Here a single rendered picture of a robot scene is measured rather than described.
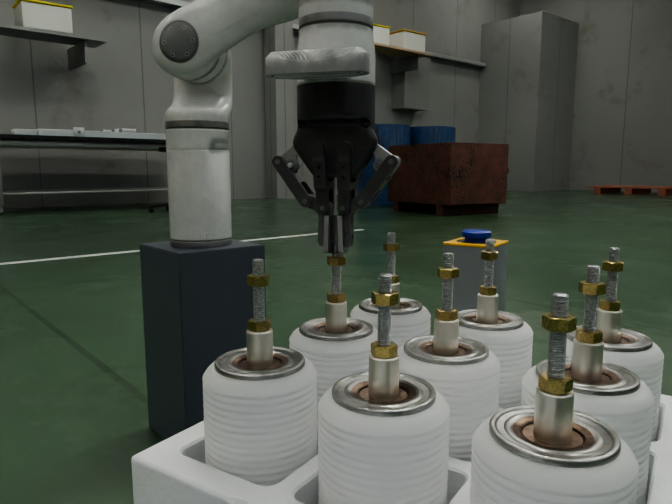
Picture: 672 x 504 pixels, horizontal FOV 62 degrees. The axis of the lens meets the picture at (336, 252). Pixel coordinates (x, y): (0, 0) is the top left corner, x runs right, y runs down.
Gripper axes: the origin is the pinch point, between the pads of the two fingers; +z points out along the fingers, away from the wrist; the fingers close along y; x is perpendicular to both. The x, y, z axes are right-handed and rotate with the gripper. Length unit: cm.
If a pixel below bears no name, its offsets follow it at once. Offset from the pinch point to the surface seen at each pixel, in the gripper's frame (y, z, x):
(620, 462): -22.5, 10.0, 20.6
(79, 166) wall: 441, -8, -490
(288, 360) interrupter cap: 1.2, 9.7, 10.6
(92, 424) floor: 47, 35, -19
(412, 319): -6.7, 10.4, -7.9
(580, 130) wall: -172, -78, -1147
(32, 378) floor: 72, 35, -33
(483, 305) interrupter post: -14.4, 8.0, -6.8
